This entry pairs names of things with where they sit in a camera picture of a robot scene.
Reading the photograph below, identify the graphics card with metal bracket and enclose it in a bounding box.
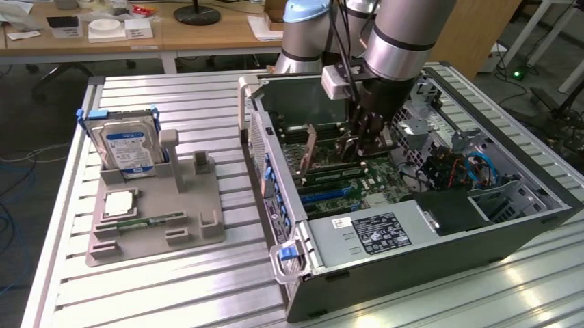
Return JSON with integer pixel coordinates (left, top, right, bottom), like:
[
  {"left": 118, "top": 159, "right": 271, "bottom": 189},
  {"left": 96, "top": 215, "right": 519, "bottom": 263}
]
[{"left": 298, "top": 122, "right": 366, "bottom": 179}]

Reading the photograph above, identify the blue data wire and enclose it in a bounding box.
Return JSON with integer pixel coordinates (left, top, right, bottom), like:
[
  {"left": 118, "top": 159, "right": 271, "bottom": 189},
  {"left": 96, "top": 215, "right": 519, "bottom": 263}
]
[{"left": 462, "top": 152, "right": 503, "bottom": 188}]

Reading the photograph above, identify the stack of white papers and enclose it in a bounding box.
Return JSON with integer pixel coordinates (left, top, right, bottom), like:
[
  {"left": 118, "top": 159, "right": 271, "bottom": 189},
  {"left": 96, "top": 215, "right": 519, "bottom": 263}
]
[{"left": 247, "top": 15, "right": 285, "bottom": 42}]

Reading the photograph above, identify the green motherboard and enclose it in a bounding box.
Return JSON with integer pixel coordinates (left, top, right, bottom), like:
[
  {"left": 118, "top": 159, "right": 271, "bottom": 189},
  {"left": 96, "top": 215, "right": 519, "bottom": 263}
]
[{"left": 277, "top": 123, "right": 417, "bottom": 220}]

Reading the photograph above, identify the white table frame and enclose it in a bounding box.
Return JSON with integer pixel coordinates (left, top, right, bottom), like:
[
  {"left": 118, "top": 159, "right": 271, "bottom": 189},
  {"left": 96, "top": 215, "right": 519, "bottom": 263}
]
[{"left": 499, "top": 0, "right": 584, "bottom": 94}]

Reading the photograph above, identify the grey disk bay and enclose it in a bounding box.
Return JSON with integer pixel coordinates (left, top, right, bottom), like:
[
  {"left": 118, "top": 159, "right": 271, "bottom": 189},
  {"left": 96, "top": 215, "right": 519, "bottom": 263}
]
[{"left": 468, "top": 179, "right": 548, "bottom": 226}]

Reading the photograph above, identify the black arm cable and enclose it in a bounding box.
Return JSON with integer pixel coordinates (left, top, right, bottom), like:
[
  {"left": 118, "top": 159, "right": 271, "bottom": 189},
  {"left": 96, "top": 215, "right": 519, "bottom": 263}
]
[{"left": 329, "top": 0, "right": 362, "bottom": 102}]

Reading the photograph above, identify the installed RAM stick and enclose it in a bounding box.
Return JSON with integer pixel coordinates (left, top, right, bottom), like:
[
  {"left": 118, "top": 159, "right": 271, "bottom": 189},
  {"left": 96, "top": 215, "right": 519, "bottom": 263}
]
[{"left": 299, "top": 163, "right": 369, "bottom": 187}]

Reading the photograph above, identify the plain white box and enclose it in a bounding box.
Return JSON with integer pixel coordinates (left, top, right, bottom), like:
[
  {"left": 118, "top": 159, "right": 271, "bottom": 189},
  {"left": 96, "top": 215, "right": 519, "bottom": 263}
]
[{"left": 123, "top": 18, "right": 154, "bottom": 40}]

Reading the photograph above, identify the brown cardboard box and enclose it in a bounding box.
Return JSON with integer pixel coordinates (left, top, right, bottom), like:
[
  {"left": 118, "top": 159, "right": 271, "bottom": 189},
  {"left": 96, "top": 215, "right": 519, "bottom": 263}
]
[{"left": 263, "top": 0, "right": 287, "bottom": 23}]

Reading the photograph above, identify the hard disk in blue caddy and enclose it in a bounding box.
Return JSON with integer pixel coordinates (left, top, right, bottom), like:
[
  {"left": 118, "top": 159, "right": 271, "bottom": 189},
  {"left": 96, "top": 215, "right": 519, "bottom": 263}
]
[{"left": 74, "top": 106, "right": 168, "bottom": 179}]

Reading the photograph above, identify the small white paper card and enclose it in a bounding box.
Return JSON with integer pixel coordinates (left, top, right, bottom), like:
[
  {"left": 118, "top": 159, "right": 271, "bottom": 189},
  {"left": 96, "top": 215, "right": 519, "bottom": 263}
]
[{"left": 4, "top": 30, "right": 43, "bottom": 40}]

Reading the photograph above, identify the long wooden desk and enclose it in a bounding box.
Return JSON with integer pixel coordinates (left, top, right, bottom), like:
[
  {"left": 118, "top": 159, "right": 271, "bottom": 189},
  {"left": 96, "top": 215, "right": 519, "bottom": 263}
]
[{"left": 0, "top": 0, "right": 412, "bottom": 66}]

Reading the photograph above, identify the wooden cabinet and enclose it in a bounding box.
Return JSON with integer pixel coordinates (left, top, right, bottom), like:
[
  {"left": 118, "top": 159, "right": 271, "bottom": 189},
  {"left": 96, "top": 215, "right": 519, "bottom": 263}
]
[{"left": 426, "top": 0, "right": 524, "bottom": 80}]

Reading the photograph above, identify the black round lamp base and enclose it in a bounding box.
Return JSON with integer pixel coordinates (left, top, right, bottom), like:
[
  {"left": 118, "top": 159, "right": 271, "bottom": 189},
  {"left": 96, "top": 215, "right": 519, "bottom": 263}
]
[{"left": 172, "top": 0, "right": 223, "bottom": 27}]

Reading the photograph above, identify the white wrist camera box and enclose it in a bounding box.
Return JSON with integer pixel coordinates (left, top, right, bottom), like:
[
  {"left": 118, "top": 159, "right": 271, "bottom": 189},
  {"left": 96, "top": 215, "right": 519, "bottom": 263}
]
[{"left": 321, "top": 64, "right": 362, "bottom": 101}]

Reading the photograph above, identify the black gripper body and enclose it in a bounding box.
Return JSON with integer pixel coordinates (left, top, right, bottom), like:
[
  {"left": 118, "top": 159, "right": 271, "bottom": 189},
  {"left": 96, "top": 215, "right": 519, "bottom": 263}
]
[{"left": 356, "top": 75, "right": 420, "bottom": 120}]

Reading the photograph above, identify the white box with round dish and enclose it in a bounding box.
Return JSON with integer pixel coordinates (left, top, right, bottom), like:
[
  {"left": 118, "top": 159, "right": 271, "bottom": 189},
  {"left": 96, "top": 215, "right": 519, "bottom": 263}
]
[{"left": 87, "top": 18, "right": 128, "bottom": 44}]

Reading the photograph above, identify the black office chair base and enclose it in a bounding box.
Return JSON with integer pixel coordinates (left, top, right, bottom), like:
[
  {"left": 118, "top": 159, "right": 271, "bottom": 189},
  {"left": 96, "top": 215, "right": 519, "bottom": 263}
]
[{"left": 25, "top": 61, "right": 96, "bottom": 100}]

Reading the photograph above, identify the silver CPU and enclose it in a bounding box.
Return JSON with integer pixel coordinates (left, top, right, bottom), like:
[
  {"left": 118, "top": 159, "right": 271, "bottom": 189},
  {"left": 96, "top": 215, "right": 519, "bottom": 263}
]
[{"left": 102, "top": 193, "right": 136, "bottom": 217}]

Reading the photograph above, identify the blue expansion slot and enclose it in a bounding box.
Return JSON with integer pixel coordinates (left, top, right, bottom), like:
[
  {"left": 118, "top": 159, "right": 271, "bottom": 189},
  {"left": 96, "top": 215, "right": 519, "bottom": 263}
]
[{"left": 299, "top": 187, "right": 349, "bottom": 205}]

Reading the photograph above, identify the white box with black top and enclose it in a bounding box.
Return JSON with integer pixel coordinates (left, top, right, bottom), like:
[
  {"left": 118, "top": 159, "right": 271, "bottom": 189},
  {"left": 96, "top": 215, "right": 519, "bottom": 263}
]
[{"left": 44, "top": 16, "right": 86, "bottom": 40}]

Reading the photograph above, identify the grey power supply unit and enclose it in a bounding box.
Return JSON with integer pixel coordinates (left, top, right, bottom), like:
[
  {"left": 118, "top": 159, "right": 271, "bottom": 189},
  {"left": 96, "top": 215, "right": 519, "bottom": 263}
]
[{"left": 307, "top": 200, "right": 442, "bottom": 270}]

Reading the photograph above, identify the silver metal drive cage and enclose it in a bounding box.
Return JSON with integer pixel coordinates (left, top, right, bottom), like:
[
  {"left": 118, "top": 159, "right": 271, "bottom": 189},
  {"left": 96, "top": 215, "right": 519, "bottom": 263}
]
[{"left": 390, "top": 98, "right": 485, "bottom": 155}]

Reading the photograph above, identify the grey parts rack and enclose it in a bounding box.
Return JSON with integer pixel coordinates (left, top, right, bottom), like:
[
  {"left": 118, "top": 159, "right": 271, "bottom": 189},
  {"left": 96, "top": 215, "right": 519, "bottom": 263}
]
[{"left": 84, "top": 128, "right": 227, "bottom": 269}]

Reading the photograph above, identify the green RAM stick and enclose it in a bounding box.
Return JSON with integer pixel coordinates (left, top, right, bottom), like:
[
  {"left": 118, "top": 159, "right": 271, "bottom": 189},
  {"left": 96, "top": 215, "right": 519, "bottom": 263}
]
[{"left": 116, "top": 213, "right": 182, "bottom": 232}]

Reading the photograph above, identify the open black PC case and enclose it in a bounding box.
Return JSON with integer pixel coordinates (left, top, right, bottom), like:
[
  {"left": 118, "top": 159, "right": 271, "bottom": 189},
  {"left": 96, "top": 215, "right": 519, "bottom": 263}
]
[{"left": 238, "top": 64, "right": 584, "bottom": 324}]

